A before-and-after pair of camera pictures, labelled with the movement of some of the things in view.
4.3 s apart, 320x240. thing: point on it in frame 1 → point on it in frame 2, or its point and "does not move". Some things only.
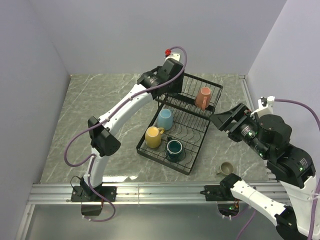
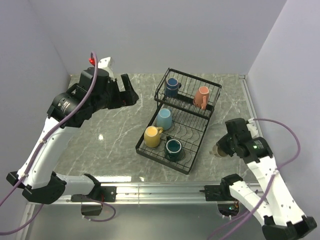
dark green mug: [174, 149] does not move
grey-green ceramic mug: [226, 168] → [217, 150]
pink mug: [203, 98] does not move
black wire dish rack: [176, 132] does not move
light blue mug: [165, 119] does not move
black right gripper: [241, 113] → [221, 143]
